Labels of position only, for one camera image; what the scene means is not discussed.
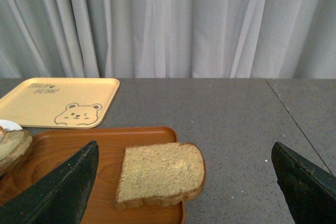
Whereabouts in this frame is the grey curtain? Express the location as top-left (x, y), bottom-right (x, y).
top-left (1, 0), bottom-right (335, 79)

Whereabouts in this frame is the white round plate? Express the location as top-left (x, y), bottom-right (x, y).
top-left (0, 120), bottom-right (23, 132)

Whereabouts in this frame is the bread slice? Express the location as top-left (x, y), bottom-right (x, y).
top-left (114, 142), bottom-right (206, 211)
top-left (1, 130), bottom-right (33, 176)

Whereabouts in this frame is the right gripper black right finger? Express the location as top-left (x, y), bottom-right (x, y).
top-left (271, 142), bottom-right (335, 223)

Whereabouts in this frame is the yellow bear tray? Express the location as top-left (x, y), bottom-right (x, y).
top-left (1, 78), bottom-right (120, 129)

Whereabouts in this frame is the brown wooden tray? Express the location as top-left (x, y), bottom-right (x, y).
top-left (1, 127), bottom-right (185, 223)

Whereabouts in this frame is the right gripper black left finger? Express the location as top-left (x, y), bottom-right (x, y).
top-left (1, 141), bottom-right (99, 223)

